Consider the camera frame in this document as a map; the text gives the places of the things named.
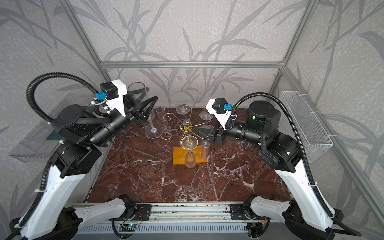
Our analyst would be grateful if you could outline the green circuit board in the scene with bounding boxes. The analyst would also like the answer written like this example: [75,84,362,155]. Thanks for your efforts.
[119,223,141,233]

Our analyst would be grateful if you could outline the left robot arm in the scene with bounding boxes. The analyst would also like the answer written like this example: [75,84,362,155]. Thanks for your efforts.
[9,96,158,240]

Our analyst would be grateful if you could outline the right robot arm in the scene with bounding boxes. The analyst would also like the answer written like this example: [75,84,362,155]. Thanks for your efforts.
[197,98,336,240]

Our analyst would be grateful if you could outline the aluminium frame struts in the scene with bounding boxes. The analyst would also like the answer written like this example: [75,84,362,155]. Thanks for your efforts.
[60,1,384,224]

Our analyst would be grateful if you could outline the right black corrugated cable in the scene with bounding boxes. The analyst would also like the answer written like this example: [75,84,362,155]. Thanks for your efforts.
[226,92,362,237]

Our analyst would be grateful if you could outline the yellow wooden rack base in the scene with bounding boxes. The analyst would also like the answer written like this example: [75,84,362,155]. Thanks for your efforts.
[173,146,207,165]

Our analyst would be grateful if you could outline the clear wine glass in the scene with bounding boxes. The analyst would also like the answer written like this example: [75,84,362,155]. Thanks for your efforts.
[201,125,214,161]
[128,82,163,139]
[199,111,213,122]
[176,104,191,124]
[156,107,167,126]

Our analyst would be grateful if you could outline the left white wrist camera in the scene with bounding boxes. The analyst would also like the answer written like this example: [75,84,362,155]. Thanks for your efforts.
[96,80,128,117]

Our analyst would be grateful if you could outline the front round wine glass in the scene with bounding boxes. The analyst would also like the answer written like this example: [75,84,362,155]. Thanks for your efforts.
[181,136,198,169]

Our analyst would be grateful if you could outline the gold wire glass rack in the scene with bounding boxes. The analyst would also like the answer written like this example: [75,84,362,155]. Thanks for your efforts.
[164,108,210,146]

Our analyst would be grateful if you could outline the white wire mesh basket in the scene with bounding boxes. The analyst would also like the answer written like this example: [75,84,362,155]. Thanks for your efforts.
[280,91,334,163]

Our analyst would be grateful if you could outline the clear plastic wall bin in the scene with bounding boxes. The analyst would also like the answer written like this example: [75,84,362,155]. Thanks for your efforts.
[9,94,93,163]

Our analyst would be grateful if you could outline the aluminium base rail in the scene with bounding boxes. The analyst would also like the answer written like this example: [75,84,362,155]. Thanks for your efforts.
[78,202,296,240]

